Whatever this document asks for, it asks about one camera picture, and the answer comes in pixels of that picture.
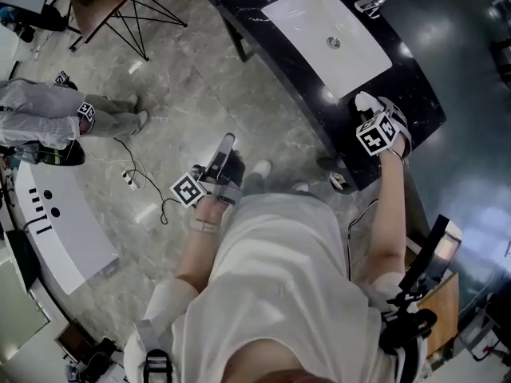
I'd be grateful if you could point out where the white sink basin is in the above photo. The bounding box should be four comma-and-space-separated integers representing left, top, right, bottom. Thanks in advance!
260, 0, 394, 101

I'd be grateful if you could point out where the black marble counter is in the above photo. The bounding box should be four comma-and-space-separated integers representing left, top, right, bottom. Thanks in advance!
202, 0, 448, 193

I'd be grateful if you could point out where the black belt pack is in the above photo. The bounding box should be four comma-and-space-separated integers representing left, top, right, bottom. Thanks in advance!
378, 306, 439, 355

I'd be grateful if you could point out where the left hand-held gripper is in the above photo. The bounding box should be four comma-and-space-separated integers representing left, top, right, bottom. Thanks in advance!
169, 132, 247, 210

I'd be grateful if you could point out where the pale pink wristwatch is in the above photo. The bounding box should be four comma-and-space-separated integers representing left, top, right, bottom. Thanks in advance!
190, 218, 221, 235

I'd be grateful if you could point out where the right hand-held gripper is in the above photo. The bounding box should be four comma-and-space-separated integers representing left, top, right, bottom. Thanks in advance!
355, 96, 413, 160

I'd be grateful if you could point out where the white power strip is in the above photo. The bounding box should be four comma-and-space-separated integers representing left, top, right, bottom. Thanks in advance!
121, 168, 141, 192

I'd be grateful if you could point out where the chrome faucet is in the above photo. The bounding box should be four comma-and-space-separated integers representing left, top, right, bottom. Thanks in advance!
354, 0, 398, 20

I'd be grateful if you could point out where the black floor cable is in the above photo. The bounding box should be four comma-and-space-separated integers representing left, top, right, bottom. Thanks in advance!
113, 136, 183, 227

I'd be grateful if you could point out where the black monitor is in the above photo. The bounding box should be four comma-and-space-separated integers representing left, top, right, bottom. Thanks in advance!
398, 213, 464, 295

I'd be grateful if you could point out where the black strap buckle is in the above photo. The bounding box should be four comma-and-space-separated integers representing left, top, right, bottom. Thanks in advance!
142, 348, 173, 383

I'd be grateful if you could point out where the person's left forearm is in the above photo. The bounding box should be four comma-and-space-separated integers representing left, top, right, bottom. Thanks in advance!
172, 195, 237, 295

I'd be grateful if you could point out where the person's white shirt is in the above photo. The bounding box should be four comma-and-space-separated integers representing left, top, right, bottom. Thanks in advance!
122, 191, 429, 383

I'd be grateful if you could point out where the person's right forearm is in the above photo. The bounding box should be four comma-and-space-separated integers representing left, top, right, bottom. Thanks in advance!
360, 148, 413, 286

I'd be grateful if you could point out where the white console with black slots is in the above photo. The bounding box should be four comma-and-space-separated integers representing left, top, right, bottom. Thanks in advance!
13, 160, 121, 296

